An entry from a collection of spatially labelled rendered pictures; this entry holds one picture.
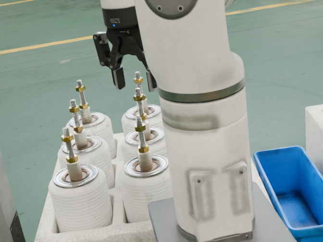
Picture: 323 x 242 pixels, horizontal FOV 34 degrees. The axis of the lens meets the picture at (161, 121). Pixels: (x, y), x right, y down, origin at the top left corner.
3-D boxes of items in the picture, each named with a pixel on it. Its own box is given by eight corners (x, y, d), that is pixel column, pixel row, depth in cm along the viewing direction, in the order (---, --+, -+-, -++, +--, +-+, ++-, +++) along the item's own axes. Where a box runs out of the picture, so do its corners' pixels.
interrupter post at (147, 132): (149, 141, 97) (146, 125, 96) (137, 141, 98) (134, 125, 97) (153, 135, 99) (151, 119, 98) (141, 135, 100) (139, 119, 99)
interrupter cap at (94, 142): (72, 138, 103) (71, 135, 103) (108, 138, 101) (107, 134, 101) (55, 156, 97) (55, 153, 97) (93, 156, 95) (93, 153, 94)
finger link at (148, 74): (145, 72, 91) (149, 92, 93) (149, 72, 91) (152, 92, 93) (152, 67, 93) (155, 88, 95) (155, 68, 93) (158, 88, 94)
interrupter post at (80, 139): (79, 144, 100) (75, 128, 99) (91, 144, 100) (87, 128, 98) (74, 150, 98) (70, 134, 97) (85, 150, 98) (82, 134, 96)
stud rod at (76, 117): (81, 136, 99) (73, 98, 96) (84, 137, 98) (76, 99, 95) (77, 138, 98) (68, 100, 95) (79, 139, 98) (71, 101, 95)
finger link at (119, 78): (122, 66, 96) (125, 86, 98) (119, 66, 96) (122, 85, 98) (116, 70, 94) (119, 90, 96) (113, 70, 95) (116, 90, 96)
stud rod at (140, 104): (147, 126, 98) (141, 88, 95) (142, 128, 97) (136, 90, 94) (143, 125, 99) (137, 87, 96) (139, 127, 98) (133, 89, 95)
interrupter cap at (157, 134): (158, 148, 94) (157, 144, 94) (119, 147, 97) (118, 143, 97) (170, 130, 101) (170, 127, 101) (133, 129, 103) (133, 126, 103)
